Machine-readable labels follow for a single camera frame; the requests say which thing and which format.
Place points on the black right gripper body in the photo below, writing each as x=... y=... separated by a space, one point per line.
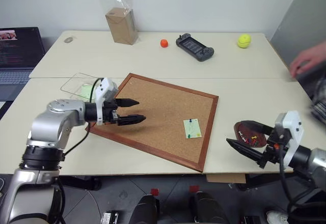
x=273 y=147

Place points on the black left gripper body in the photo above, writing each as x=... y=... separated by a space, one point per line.
x=110 y=110

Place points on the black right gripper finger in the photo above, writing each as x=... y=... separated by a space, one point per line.
x=259 y=127
x=244 y=147

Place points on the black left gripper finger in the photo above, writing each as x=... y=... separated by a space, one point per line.
x=132 y=119
x=127 y=102

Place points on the light green paper note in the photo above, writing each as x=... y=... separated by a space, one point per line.
x=193 y=130

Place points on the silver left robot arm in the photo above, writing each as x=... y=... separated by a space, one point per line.
x=51 y=124

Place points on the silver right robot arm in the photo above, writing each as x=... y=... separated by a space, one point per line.
x=315 y=163

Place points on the wood-framed cork board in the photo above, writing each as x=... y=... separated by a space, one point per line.
x=165 y=112

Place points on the person bare hand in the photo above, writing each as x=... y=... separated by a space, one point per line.
x=310 y=56

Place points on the brown oval pin dish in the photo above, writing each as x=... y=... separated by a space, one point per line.
x=242 y=127

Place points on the flat brown cardboard piece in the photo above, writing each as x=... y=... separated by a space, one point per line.
x=226 y=178

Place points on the black table foot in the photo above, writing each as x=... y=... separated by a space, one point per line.
x=81 y=183
x=254 y=183

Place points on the clear plastic tray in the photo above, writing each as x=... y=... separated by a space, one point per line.
x=74 y=84

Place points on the small red tag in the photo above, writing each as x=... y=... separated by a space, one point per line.
x=193 y=189

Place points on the person dark patterned sleeve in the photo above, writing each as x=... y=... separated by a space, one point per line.
x=317 y=94

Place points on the small orange ball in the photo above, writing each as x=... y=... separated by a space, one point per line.
x=164 y=43

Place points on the white shoe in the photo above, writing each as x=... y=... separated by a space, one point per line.
x=277 y=218

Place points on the dark rounded shape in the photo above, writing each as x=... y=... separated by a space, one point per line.
x=146 y=210
x=207 y=208

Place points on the brown cardboard box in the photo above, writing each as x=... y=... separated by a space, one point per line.
x=119 y=25

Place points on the small grey oval object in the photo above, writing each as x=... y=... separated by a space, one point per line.
x=68 y=39

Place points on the grey handheld game controller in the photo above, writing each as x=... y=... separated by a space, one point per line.
x=194 y=47

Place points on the yellow tennis ball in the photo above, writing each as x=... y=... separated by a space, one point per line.
x=244 y=40

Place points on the black box on floor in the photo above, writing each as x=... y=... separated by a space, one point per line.
x=110 y=217

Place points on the dark open laptop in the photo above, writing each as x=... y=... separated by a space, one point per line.
x=17 y=53

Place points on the grey partition panel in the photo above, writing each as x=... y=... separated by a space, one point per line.
x=303 y=17

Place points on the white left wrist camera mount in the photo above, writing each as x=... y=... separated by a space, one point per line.
x=107 y=87

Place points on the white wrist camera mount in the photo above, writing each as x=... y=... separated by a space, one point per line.
x=295 y=127
x=107 y=87

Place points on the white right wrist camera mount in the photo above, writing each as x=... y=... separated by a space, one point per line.
x=295 y=127

